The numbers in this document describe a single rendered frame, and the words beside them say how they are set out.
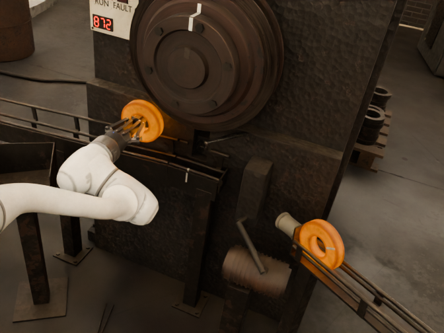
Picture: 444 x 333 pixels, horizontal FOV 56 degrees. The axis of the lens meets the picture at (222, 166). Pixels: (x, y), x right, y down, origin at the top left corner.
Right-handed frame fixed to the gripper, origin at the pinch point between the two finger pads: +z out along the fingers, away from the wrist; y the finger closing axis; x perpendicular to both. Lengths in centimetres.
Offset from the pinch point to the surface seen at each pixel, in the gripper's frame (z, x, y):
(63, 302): -30, -82, -21
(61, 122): 90, -88, -116
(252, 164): -0.7, -4.3, 41.6
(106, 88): 7.0, 2.6, -18.7
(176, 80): -11.4, 23.5, 17.5
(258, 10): -1, 44, 36
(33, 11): 258, -89, -283
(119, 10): 11.6, 30.7, -14.8
